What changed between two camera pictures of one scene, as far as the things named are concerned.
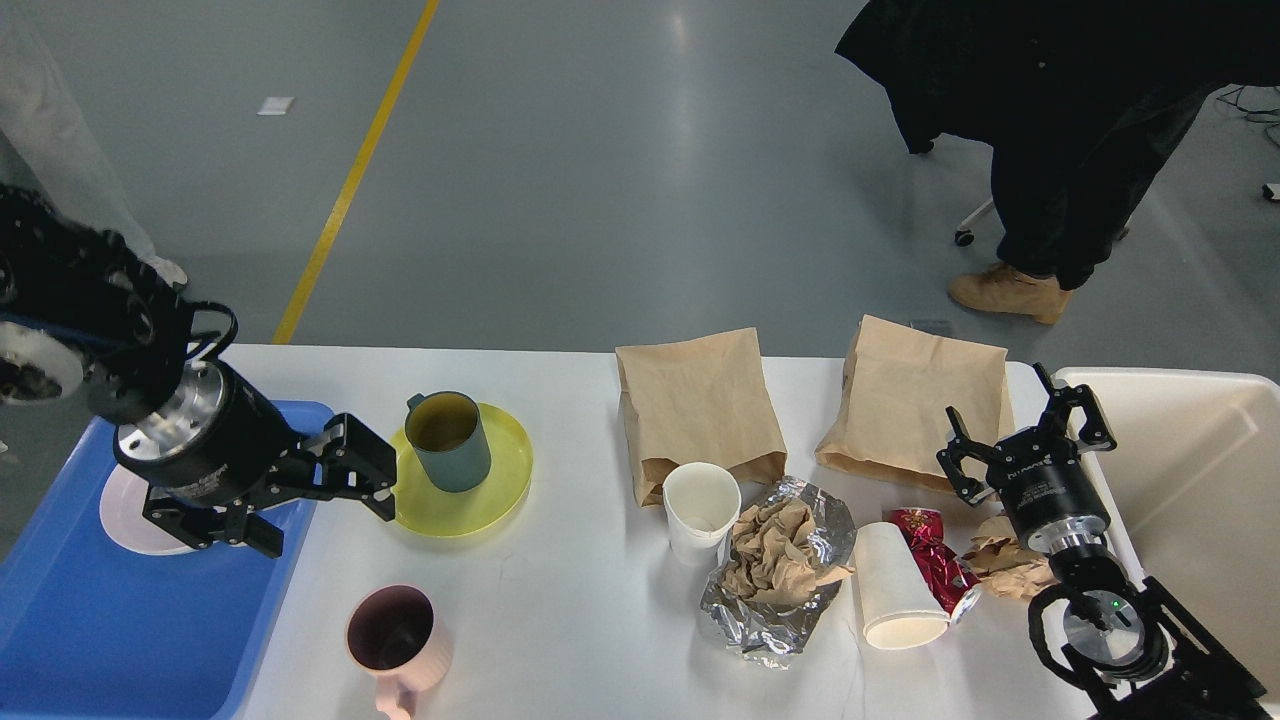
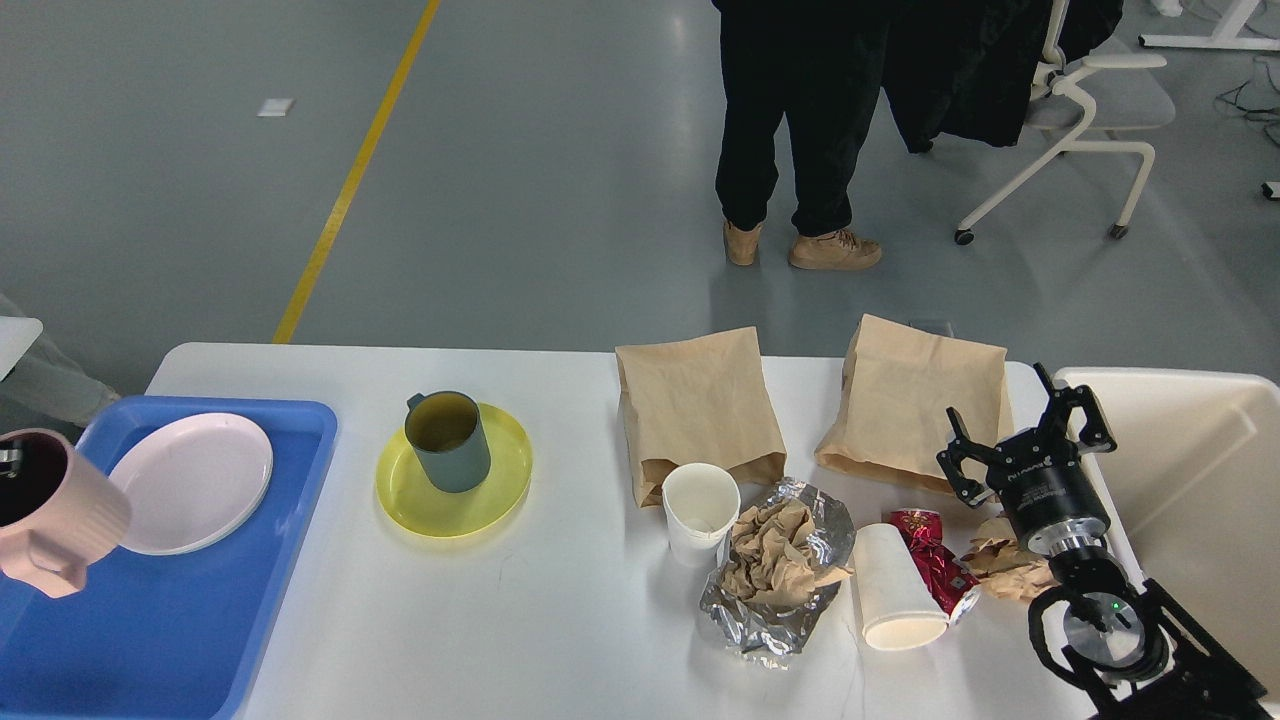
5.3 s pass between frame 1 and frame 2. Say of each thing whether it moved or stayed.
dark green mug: stayed
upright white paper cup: stayed
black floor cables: stayed
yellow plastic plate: stayed
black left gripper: moved
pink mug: moved
